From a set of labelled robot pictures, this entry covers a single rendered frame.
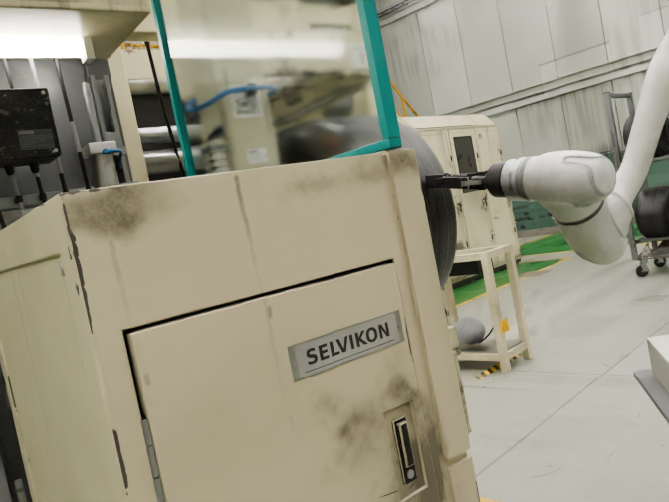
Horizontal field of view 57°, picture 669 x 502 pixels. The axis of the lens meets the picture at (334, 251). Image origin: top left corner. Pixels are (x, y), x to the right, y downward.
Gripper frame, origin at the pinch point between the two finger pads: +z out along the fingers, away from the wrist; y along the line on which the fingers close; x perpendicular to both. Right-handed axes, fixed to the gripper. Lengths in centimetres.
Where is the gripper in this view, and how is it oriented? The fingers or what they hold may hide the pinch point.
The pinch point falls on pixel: (438, 181)
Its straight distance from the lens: 148.8
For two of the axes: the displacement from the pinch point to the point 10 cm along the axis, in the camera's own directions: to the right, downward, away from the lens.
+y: -7.8, 1.9, -5.9
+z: -6.1, -0.7, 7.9
